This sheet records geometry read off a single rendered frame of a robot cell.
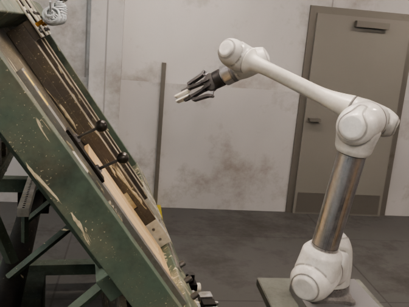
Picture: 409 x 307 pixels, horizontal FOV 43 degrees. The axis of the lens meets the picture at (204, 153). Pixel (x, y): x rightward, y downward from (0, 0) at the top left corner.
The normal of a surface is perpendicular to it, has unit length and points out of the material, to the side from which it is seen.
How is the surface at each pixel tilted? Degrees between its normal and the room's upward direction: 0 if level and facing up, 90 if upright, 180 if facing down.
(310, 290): 97
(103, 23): 90
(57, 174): 90
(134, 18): 90
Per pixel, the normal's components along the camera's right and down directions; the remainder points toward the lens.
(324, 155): 0.13, 0.23
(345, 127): -0.50, 0.07
